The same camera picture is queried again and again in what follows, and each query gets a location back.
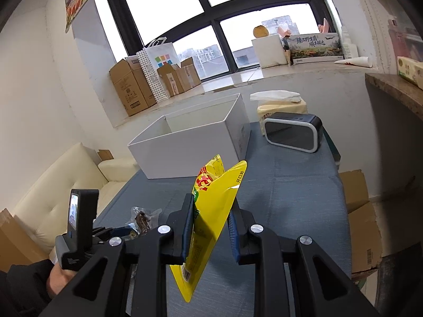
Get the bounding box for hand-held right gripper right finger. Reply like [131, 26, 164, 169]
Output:
[228, 201, 380, 317]

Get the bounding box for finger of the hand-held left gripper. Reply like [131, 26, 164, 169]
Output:
[93, 225, 139, 243]

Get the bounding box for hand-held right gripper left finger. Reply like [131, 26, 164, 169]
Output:
[39, 193, 195, 317]

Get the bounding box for yellow snack packet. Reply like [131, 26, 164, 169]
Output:
[169, 154, 248, 302]

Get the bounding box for brown meat snack packet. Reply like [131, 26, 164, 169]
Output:
[130, 206, 162, 238]

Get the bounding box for person's left forearm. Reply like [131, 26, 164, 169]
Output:
[0, 259, 71, 317]

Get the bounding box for cream sofa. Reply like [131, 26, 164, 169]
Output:
[11, 142, 141, 255]

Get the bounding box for blue grey table cloth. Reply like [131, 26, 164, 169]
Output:
[94, 120, 352, 317]

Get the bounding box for black and white speaker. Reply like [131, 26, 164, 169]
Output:
[263, 112, 323, 153]

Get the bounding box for flattened cardboard boxes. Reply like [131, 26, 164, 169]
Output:
[339, 169, 384, 281]

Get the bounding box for yellow tissue pack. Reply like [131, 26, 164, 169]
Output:
[249, 90, 309, 136]

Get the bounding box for tall cardboard box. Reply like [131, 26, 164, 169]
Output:
[109, 58, 157, 117]

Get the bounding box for small open cardboard box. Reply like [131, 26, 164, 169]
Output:
[157, 57, 201, 98]

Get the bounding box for dotted white shopping bag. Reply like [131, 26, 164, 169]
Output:
[136, 36, 181, 104]

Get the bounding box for white foam box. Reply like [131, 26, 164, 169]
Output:
[251, 35, 288, 69]

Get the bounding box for small brown figurine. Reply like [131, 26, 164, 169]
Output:
[282, 38, 295, 67]

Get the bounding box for landscape printed box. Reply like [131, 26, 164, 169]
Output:
[285, 33, 344, 65]

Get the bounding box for white paper cone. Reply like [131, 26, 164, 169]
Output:
[334, 56, 372, 70]

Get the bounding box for wooden side table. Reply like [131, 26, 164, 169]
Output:
[364, 72, 423, 121]

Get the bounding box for white plastic bottle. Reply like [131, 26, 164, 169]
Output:
[340, 26, 359, 58]

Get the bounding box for clear plastic drawer unit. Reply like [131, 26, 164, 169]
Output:
[385, 16, 423, 60]

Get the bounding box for black window frame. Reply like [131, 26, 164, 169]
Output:
[93, 0, 341, 83]

